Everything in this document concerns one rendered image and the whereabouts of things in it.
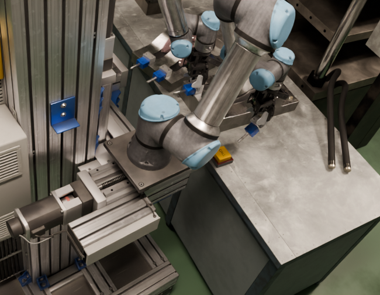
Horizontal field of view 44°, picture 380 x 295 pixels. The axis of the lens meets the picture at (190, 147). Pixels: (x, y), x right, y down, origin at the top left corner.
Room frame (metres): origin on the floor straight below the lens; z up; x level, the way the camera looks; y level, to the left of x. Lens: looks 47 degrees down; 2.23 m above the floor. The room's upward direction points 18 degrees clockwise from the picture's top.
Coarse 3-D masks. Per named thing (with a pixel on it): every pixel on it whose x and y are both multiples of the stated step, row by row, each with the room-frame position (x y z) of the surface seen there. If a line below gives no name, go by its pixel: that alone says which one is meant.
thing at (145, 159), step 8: (136, 136) 0.99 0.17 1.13; (128, 144) 1.01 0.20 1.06; (136, 144) 0.98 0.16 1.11; (144, 144) 0.96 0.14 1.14; (128, 152) 0.98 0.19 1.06; (136, 152) 0.96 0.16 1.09; (144, 152) 0.96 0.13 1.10; (152, 152) 0.96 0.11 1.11; (160, 152) 0.98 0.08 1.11; (168, 152) 1.00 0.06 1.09; (136, 160) 0.95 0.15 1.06; (144, 160) 0.96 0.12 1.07; (152, 160) 0.96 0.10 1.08; (160, 160) 0.97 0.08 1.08; (168, 160) 0.99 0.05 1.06; (144, 168) 0.94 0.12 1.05; (152, 168) 0.95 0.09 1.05; (160, 168) 0.97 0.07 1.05
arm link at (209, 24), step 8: (200, 16) 1.55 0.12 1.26; (208, 16) 1.54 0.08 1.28; (200, 24) 1.52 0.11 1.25; (208, 24) 1.52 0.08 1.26; (216, 24) 1.53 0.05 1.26; (200, 32) 1.51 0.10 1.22; (208, 32) 1.52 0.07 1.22; (216, 32) 1.54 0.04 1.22; (200, 40) 1.52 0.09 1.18; (208, 40) 1.52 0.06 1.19
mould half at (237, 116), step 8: (208, 80) 1.67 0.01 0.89; (248, 80) 1.72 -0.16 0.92; (248, 88) 1.68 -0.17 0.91; (184, 96) 1.58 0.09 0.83; (200, 96) 1.54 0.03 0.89; (192, 104) 1.53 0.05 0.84; (240, 104) 1.58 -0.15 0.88; (248, 104) 1.59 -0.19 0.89; (280, 104) 1.68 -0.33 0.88; (288, 104) 1.72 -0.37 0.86; (296, 104) 1.76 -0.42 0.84; (232, 112) 1.51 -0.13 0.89; (240, 112) 1.53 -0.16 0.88; (248, 112) 1.55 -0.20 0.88; (280, 112) 1.69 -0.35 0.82; (224, 120) 1.46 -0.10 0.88; (232, 120) 1.49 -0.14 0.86; (240, 120) 1.53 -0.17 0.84; (248, 120) 1.56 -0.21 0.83; (224, 128) 1.47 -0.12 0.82; (232, 128) 1.51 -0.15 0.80
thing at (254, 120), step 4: (256, 116) 1.45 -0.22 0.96; (252, 120) 1.44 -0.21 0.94; (256, 120) 1.44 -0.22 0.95; (252, 124) 1.43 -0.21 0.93; (256, 124) 1.42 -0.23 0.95; (244, 128) 1.42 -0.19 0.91; (248, 128) 1.41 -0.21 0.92; (252, 128) 1.41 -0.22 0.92; (256, 128) 1.41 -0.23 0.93; (260, 128) 1.42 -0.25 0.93; (264, 128) 1.44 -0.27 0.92; (248, 132) 1.40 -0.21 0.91; (252, 132) 1.40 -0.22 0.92; (256, 132) 1.41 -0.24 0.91; (260, 132) 1.42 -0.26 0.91; (244, 136) 1.39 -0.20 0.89; (252, 136) 1.39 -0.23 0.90; (240, 140) 1.37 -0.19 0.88
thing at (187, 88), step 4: (192, 80) 1.58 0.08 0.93; (188, 84) 1.56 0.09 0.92; (184, 88) 1.54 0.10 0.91; (188, 88) 1.54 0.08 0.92; (192, 88) 1.54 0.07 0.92; (196, 88) 1.54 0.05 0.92; (176, 92) 1.50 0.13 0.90; (180, 92) 1.51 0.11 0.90; (188, 92) 1.52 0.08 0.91; (192, 92) 1.54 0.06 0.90; (196, 92) 1.55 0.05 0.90; (200, 92) 1.56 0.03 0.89
